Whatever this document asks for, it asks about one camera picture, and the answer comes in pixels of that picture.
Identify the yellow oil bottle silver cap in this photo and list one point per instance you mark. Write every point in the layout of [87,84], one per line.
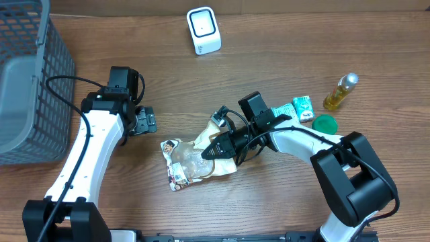
[344,87]

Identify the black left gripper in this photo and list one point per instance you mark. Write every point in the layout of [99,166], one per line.
[144,121]

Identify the brown labelled food package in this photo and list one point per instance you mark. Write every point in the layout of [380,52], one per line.
[185,164]

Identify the teal tissue pack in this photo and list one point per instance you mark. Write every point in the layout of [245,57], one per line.
[303,107]

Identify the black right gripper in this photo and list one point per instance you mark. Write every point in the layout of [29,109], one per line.
[230,145]

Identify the grey plastic mesh basket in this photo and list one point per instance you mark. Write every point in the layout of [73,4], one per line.
[36,67]

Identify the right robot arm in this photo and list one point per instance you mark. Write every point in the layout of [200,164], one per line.
[355,183]

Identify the white green snack package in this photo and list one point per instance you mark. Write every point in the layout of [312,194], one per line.
[287,109]

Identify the white barcode scanner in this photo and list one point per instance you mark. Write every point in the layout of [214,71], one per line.
[204,30]

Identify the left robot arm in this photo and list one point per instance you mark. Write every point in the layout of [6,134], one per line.
[109,116]

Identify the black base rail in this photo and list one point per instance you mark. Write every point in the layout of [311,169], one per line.
[235,238]

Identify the green lid white jar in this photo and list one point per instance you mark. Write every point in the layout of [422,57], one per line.
[325,124]

